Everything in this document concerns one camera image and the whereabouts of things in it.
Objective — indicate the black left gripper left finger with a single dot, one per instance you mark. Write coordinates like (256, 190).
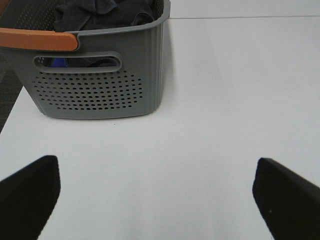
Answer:
(28, 198)

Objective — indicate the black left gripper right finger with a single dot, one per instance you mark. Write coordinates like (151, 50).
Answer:
(288, 203)

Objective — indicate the blue cloth in basket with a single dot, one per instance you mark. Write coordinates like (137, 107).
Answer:
(58, 63)

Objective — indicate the grey perforated plastic basket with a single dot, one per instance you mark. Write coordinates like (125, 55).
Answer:
(113, 73)

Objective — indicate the dark grey cloth in basket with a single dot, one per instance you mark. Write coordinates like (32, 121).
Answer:
(81, 15)

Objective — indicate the orange basket handle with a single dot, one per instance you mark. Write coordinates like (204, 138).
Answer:
(37, 40)

